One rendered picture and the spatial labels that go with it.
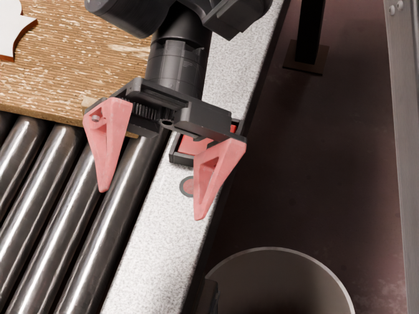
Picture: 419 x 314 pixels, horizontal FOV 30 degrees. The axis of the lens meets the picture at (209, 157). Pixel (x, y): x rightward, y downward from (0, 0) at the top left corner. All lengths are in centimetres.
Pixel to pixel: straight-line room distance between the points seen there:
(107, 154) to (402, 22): 48
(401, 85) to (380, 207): 183
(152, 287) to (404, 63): 65
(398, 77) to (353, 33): 224
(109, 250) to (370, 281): 114
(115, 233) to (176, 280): 9
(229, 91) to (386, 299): 101
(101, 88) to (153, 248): 24
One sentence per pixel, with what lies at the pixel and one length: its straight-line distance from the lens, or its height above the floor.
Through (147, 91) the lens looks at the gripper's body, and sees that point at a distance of 70.
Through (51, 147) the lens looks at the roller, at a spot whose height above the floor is 92.
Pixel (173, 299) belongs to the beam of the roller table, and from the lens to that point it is 85.
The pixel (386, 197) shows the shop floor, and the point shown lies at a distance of 208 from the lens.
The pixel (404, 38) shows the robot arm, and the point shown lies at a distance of 23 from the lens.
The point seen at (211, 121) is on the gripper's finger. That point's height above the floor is 113.
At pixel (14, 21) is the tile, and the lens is 110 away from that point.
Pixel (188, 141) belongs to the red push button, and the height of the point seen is 93.
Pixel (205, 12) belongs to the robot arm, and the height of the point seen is 119.
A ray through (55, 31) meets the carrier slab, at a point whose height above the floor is 94.
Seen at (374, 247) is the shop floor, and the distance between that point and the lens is 199.
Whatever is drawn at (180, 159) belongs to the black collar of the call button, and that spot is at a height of 93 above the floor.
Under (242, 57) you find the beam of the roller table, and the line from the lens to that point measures 107.
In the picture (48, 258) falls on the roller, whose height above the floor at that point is 92.
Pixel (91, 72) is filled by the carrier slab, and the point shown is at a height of 94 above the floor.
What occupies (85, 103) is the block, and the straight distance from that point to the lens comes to 96.
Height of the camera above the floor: 167
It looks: 52 degrees down
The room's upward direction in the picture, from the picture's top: straight up
